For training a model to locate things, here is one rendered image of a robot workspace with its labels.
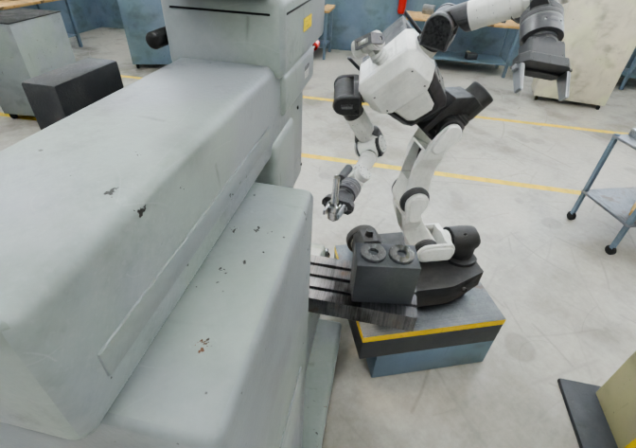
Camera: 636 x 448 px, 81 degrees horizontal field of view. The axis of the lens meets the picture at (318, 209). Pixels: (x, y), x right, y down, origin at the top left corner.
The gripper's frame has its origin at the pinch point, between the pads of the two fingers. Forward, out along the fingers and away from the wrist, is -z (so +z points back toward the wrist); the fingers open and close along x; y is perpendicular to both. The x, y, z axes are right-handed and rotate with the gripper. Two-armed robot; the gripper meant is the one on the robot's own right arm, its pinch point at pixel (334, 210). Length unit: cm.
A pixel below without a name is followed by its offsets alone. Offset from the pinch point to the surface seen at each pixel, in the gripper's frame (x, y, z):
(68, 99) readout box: -40, -51, -55
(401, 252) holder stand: 27.0, 8.8, -0.8
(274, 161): -3, -38, -37
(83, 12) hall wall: -808, 85, 529
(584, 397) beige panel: 135, 115, 52
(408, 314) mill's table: 35.2, 27.4, -10.9
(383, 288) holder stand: 24.6, 19.3, -10.2
